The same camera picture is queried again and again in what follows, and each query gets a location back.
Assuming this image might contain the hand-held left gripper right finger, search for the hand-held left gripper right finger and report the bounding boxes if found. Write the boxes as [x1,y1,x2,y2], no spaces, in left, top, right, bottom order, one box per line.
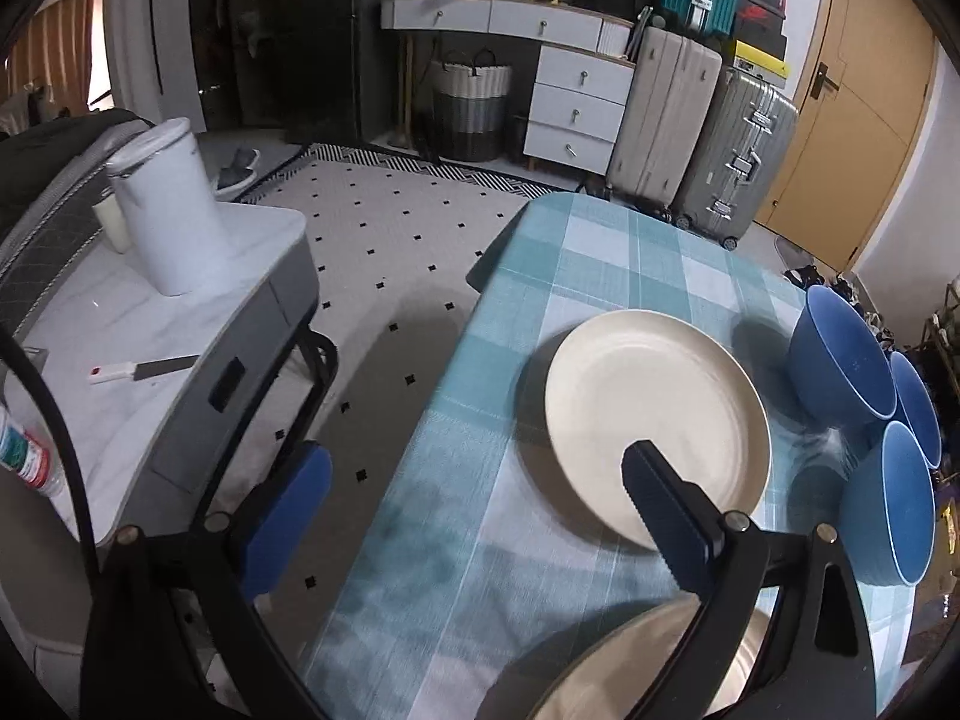
[525,441,880,720]

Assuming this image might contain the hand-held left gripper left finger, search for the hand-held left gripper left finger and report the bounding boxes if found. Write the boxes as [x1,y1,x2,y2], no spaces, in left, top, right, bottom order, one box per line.
[81,442,335,720]

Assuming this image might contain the cream plate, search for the cream plate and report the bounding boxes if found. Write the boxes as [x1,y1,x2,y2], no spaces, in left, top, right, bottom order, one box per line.
[487,600,773,720]
[545,309,772,550]

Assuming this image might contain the blue bowl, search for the blue bowl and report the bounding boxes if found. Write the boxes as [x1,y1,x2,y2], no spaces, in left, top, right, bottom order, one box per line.
[889,351,943,470]
[789,286,897,421]
[840,420,937,586]

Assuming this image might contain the teal checked tablecloth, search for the teal checked tablecloth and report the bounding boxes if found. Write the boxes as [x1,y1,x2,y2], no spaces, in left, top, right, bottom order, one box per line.
[300,193,938,720]

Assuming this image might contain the white grey side table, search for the white grey side table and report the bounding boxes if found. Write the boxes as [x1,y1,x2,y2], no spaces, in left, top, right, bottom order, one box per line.
[0,202,338,548]

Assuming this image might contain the plastic bottle green label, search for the plastic bottle green label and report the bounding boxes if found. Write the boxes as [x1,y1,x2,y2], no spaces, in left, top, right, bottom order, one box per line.
[0,405,65,500]

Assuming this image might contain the scattered shoes pile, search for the scattered shoes pile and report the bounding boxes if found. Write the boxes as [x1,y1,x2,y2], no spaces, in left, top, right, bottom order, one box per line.
[780,259,893,338]

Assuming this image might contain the dotted white rug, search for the dotted white rug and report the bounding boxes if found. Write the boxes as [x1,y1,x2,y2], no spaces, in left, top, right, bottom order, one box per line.
[187,142,578,691]

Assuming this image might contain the white canister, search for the white canister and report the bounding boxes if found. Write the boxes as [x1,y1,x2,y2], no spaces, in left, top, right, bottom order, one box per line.
[105,118,233,297]

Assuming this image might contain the small cream cup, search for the small cream cup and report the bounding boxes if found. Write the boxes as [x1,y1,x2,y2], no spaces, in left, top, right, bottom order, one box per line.
[92,195,132,254]

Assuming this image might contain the grey slipper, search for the grey slipper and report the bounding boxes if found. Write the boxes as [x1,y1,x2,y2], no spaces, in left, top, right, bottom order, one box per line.
[216,148,261,193]

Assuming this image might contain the silver suitcase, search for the silver suitcase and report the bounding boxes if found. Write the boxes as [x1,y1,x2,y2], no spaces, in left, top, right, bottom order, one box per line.
[671,66,800,250]

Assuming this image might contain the beige suitcase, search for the beige suitcase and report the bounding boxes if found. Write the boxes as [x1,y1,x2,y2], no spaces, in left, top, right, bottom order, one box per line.
[606,26,725,215]

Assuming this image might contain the white desk with drawers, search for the white desk with drawers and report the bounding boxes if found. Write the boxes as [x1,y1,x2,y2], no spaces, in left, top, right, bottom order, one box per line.
[379,0,638,177]

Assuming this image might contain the dark bedding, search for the dark bedding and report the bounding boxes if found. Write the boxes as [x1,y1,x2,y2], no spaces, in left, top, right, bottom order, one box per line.
[0,109,151,278]

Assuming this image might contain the wooden door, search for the wooden door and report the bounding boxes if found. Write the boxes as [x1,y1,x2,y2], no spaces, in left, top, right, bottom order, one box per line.
[754,0,946,271]

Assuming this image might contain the woven laundry basket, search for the woven laundry basket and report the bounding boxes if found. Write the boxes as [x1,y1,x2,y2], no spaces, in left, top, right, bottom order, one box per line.
[429,47,515,162]

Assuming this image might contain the yellow black shoe box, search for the yellow black shoe box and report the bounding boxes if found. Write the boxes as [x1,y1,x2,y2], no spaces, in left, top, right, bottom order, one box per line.
[731,45,792,82]

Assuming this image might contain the black red shoe box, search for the black red shoe box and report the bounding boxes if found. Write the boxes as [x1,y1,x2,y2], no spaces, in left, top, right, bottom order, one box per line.
[735,0,788,35]

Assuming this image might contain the brown curtain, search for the brown curtain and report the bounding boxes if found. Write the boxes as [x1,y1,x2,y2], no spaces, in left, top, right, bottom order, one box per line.
[7,0,113,115]

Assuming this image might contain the white handle knife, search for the white handle knife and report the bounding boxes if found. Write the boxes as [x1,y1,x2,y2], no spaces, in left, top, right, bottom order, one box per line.
[88,355,202,387]

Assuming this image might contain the black cable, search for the black cable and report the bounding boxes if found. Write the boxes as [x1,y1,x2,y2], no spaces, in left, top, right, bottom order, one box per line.
[0,321,104,595]

